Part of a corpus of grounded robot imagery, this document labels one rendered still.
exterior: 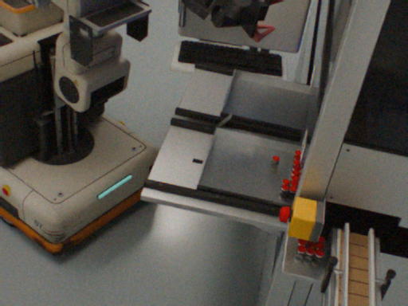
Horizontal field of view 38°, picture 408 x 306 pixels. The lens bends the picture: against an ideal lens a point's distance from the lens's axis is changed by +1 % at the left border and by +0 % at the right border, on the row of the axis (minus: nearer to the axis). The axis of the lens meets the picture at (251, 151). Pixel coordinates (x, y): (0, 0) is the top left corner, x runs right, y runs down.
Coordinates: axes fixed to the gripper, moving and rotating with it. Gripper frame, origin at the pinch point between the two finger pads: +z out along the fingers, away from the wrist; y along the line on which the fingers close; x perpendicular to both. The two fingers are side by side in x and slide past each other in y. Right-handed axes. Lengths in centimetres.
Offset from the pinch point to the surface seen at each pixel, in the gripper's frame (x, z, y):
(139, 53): -161, 51, 142
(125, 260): -15, -19, 131
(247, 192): 31, -15, 37
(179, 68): -41, 1, 52
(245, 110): -2.3, 3.7, 39.0
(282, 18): -42, 42, 33
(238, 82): -17.0, 9.9, 40.1
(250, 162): 20.1, -7.9, 37.5
